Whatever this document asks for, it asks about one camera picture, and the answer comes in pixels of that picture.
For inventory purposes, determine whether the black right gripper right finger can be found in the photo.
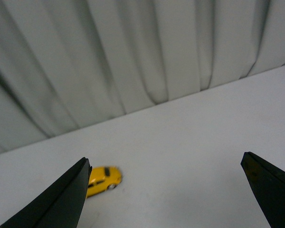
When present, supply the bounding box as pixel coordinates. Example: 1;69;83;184
240;152;285;228

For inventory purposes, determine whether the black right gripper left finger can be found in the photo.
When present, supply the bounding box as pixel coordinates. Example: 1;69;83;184
0;157;92;228

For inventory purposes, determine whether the white pleated curtain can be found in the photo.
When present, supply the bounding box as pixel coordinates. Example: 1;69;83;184
0;0;285;153

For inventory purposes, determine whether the yellow beetle toy car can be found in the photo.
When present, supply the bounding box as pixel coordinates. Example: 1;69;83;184
86;166;123;198

